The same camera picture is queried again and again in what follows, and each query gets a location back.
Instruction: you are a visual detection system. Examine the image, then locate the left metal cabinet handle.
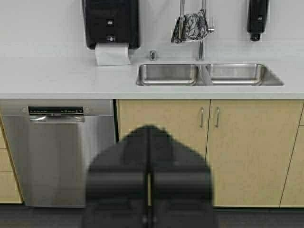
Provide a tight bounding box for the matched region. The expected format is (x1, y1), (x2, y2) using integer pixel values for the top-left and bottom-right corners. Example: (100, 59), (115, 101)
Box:
(199, 107), (204, 128)

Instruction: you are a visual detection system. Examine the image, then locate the small chrome counter button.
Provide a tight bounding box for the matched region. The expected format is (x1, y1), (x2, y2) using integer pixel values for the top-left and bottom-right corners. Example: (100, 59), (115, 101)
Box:
(149, 50), (157, 61)

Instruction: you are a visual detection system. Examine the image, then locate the chrome kitchen faucet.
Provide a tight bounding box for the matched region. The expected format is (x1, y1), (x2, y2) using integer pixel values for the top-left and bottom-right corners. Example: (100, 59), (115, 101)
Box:
(178, 0), (215, 61)

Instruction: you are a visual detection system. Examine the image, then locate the black wall soap dispenser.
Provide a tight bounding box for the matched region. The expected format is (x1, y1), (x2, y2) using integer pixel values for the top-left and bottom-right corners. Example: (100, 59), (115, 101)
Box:
(247, 0), (269, 42)

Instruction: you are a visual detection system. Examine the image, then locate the stainless steel dishwasher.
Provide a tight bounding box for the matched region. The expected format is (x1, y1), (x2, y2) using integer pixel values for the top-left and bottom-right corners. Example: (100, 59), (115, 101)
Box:
(0, 99), (116, 208)

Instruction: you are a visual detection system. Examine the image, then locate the black paper towel dispenser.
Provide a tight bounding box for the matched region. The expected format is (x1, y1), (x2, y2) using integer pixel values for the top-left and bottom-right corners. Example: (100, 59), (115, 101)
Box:
(82, 0), (141, 49)

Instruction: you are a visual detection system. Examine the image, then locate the right metal cabinet handle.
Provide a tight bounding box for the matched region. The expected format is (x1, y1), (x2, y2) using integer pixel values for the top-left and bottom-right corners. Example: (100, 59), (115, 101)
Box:
(215, 107), (220, 128)

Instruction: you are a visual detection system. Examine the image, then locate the wooden cabinet door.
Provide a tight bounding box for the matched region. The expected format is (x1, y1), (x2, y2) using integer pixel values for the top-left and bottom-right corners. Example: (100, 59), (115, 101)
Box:
(116, 99), (211, 159)
(207, 100), (303, 207)

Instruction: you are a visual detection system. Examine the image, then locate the white paper towel sheet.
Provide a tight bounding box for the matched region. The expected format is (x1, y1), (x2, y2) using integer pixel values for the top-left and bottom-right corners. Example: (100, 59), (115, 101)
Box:
(95, 43), (131, 66)

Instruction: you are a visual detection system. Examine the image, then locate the metal cabinet handle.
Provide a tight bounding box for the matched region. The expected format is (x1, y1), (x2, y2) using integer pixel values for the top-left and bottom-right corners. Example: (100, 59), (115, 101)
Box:
(199, 107), (204, 128)
(215, 107), (220, 128)

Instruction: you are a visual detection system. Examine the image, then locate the right wooden cabinet door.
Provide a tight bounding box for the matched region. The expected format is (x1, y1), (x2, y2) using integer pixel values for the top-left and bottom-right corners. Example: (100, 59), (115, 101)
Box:
(207, 100), (303, 207)

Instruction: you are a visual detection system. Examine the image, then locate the grey floral patterned cloth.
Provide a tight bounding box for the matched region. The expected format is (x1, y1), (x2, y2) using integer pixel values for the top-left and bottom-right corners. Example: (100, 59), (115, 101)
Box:
(171, 9), (209, 44)

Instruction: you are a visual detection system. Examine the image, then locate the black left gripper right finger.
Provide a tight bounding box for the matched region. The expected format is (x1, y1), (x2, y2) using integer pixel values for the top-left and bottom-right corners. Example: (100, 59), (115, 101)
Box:
(148, 125), (219, 228)

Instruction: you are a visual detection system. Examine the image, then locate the stainless steel double sink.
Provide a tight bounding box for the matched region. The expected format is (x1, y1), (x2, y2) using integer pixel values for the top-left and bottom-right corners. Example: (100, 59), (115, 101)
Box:
(136, 63), (284, 86)

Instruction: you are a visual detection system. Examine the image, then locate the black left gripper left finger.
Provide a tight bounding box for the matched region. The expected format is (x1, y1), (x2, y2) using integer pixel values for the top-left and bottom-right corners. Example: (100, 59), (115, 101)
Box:
(82, 126), (149, 228)

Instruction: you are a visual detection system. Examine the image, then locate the left wooden cabinet door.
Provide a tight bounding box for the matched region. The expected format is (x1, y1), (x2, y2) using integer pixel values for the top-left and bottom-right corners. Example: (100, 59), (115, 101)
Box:
(116, 99), (211, 159)

